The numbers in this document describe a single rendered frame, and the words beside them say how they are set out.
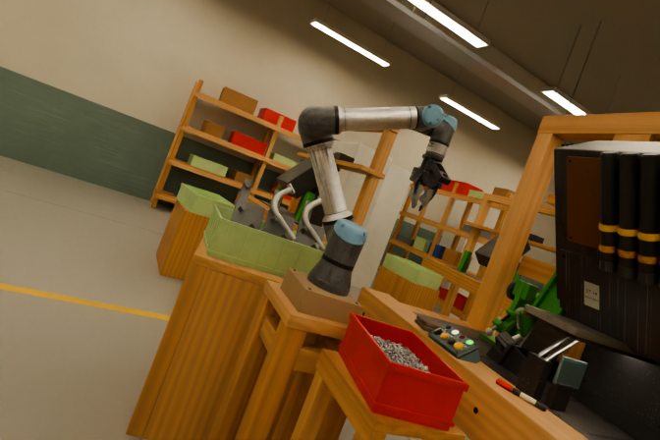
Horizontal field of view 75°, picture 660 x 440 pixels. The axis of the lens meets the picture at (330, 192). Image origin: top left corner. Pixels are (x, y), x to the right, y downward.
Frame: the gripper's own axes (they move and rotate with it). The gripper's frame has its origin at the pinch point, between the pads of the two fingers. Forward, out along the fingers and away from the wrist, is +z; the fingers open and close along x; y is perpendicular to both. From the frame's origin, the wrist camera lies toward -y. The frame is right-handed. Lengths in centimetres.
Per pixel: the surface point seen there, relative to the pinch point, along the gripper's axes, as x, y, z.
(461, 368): -5, -41, 40
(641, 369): -45, -62, 22
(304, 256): 16, 48, 38
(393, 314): -5.0, -2.2, 40.6
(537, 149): -65, 22, -47
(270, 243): 33, 49, 37
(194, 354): 48, 43, 90
